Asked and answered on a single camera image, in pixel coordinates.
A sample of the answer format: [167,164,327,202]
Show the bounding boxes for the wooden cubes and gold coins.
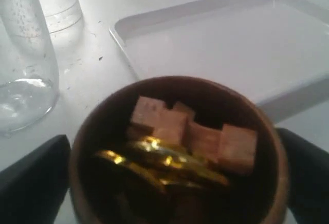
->
[95,96,258,193]

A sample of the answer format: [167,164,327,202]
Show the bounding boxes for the clear plastic shaker body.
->
[1,0,59,134]

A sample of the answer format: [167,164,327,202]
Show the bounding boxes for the white rectangular tray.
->
[109,0,328,121]

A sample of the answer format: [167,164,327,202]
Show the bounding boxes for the clear plastic shaker lid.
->
[40,0,84,49]

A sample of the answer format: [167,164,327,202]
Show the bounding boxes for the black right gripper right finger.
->
[277,128,328,223]

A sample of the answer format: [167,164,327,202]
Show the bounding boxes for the brown wooden cup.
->
[69,76,289,223]

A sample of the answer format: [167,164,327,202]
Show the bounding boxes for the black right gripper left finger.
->
[1,135,70,223]

